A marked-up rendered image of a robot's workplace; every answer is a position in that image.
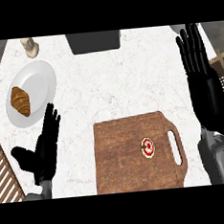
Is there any brown wooden cutting board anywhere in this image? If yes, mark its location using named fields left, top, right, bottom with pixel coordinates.
left=90, top=108, right=190, bottom=196

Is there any dark grey appliance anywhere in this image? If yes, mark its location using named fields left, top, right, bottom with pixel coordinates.
left=65, top=29, right=123, bottom=56

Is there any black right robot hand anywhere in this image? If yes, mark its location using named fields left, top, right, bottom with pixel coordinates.
left=173, top=19, right=224, bottom=148

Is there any white plate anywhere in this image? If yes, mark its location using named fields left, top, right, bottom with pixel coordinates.
left=1, top=58, right=61, bottom=130

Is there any brown croissant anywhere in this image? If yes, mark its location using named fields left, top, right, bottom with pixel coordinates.
left=9, top=84, right=33, bottom=119

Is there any brown slatted wooden rack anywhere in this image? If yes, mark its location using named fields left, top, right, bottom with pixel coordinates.
left=0, top=123, right=27, bottom=205

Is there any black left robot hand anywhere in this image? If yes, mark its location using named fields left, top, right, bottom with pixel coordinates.
left=6, top=101, right=67, bottom=188

